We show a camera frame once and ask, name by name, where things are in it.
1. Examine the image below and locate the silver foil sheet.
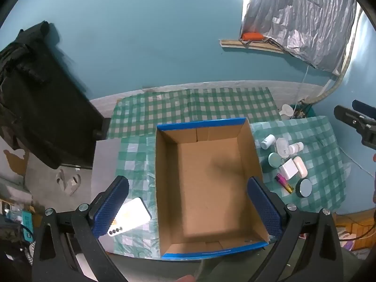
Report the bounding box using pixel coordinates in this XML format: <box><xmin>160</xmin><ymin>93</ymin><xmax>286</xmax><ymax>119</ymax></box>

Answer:
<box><xmin>241</xmin><ymin>0</ymin><xmax>357</xmax><ymax>75</ymax></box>

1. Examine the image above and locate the white smartphone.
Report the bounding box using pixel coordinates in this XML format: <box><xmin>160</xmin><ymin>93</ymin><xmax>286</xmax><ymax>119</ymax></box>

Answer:
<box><xmin>107</xmin><ymin>205</ymin><xmax>152</xmax><ymax>238</ymax></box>

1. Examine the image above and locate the beige pipe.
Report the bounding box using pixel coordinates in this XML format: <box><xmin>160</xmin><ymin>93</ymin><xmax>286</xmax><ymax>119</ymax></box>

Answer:
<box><xmin>311</xmin><ymin>6</ymin><xmax>363</xmax><ymax>104</ymax></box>

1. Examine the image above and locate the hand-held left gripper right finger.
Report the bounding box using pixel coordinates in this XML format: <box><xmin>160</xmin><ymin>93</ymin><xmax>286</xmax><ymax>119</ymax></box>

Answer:
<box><xmin>247</xmin><ymin>176</ymin><xmax>344</xmax><ymax>282</ymax></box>

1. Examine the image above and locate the black round speaker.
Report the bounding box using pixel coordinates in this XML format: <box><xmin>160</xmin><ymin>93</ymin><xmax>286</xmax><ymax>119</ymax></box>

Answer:
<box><xmin>295</xmin><ymin>178</ymin><xmax>313</xmax><ymax>198</ymax></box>

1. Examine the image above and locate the purple and yellow lighter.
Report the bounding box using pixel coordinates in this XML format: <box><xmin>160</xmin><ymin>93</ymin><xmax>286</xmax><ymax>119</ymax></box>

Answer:
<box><xmin>274</xmin><ymin>174</ymin><xmax>294</xmax><ymax>194</ymax></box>

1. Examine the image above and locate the clear octagonal box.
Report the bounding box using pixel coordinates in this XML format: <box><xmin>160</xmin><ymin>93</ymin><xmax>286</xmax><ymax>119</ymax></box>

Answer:
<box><xmin>275</xmin><ymin>137</ymin><xmax>291</xmax><ymax>157</ymax></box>

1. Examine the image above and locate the wooden wall shelf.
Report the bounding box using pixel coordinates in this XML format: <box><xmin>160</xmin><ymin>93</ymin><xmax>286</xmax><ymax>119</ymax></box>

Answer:
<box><xmin>220</xmin><ymin>39</ymin><xmax>287</xmax><ymax>55</ymax></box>

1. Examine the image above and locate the blue-edged cardboard box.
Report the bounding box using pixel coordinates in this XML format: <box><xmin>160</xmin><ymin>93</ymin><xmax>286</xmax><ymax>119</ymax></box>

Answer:
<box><xmin>155</xmin><ymin>117</ymin><xmax>270</xmax><ymax>260</ymax></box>

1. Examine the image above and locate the teal cylinder container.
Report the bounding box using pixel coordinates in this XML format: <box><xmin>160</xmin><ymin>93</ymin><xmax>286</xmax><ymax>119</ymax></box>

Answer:
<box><xmin>268</xmin><ymin>152</ymin><xmax>284</xmax><ymax>173</ymax></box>

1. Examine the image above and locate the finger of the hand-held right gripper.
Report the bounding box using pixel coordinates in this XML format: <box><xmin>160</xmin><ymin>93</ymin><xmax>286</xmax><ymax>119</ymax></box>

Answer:
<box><xmin>352</xmin><ymin>100</ymin><xmax>376</xmax><ymax>117</ymax></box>
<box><xmin>334</xmin><ymin>105</ymin><xmax>376</xmax><ymax>149</ymax></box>

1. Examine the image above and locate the teal carton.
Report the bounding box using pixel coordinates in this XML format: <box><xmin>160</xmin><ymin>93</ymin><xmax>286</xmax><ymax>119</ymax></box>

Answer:
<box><xmin>22</xmin><ymin>208</ymin><xmax>35</xmax><ymax>241</ymax></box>

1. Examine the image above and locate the white earbuds case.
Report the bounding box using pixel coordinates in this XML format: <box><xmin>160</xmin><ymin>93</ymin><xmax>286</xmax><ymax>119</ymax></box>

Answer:
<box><xmin>293</xmin><ymin>156</ymin><xmax>308</xmax><ymax>179</ymax></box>

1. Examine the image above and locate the white slipper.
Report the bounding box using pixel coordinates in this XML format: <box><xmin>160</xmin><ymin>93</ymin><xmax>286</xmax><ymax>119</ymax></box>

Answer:
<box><xmin>56</xmin><ymin>169</ymin><xmax>67</xmax><ymax>190</ymax></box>
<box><xmin>68</xmin><ymin>175</ymin><xmax>81</xmax><ymax>196</ymax></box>

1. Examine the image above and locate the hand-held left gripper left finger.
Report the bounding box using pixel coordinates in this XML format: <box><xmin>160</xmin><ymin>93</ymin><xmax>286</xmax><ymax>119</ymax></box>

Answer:
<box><xmin>32</xmin><ymin>176</ymin><xmax>130</xmax><ymax>282</ymax></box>

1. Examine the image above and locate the green checkered tablecloth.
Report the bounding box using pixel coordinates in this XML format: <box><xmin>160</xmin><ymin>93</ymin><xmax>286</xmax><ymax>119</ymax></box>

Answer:
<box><xmin>250</xmin><ymin>116</ymin><xmax>348</xmax><ymax>215</ymax></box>
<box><xmin>107</xmin><ymin>87</ymin><xmax>282</xmax><ymax>259</ymax></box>

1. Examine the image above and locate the white charger cube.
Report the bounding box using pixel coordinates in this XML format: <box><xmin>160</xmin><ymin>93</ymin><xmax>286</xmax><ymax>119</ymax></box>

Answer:
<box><xmin>279</xmin><ymin>158</ymin><xmax>298</xmax><ymax>180</ymax></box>

